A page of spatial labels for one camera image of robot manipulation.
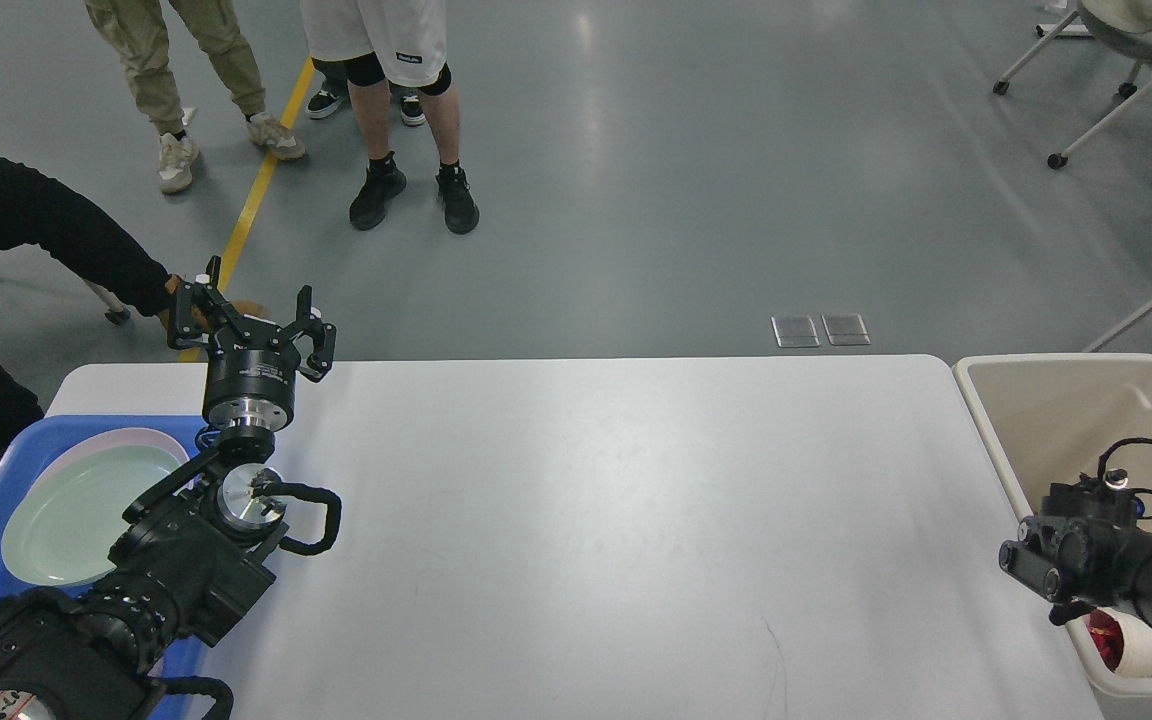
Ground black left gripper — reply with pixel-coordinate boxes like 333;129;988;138
166;256;338;432

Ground green plate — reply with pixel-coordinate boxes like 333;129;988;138
0;445;182;588

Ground crushed red soda can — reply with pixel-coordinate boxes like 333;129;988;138
1085;609;1126;673

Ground white paper cup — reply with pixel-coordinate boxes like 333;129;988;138
1102;611;1152;679

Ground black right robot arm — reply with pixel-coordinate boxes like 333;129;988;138
998;437;1152;629

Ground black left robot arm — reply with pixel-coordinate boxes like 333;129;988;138
0;258;342;719

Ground pink plate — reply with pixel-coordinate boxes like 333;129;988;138
38;427;188;479

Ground person in beige trousers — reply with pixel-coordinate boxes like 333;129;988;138
84;1;306;195

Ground blue plastic tray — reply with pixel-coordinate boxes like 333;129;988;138
0;415;202;598

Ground metal floor socket plate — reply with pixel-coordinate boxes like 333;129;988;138
771;313;872;348

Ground beige plastic bin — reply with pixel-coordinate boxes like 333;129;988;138
952;353;1152;699

